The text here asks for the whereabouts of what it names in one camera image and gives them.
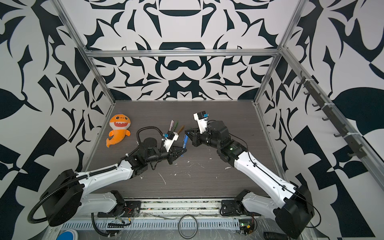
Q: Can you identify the wall hook rail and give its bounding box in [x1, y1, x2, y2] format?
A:
[298, 75, 371, 159]

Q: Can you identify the green lit circuit board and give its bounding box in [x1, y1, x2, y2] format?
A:
[238, 219, 258, 236]

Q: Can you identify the black device bottom right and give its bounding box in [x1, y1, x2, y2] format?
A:
[263, 232, 291, 240]

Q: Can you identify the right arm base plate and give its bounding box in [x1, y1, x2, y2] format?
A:
[220, 200, 261, 217]

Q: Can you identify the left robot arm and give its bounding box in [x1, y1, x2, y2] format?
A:
[27, 126, 187, 227]

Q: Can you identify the blue pen cap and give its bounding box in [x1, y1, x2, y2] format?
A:
[183, 135, 189, 149]

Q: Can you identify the blue round button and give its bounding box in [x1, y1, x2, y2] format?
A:
[56, 230, 79, 240]

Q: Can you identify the white slotted cable duct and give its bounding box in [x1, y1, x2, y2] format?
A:
[61, 218, 241, 231]

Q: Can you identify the black cable loop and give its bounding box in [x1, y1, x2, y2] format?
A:
[177, 214, 199, 240]

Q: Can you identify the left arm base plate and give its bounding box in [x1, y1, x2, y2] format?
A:
[97, 201, 142, 218]

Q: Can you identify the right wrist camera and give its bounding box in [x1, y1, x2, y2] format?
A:
[194, 111, 209, 134]

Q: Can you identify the orange shark plush toy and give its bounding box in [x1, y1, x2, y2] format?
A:
[106, 114, 131, 148]

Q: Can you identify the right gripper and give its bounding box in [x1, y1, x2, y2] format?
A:
[185, 127, 223, 151]

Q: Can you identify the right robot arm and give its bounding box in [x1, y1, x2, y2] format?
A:
[185, 121, 318, 239]

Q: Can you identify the orange pen cap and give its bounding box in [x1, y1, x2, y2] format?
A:
[178, 125, 185, 132]

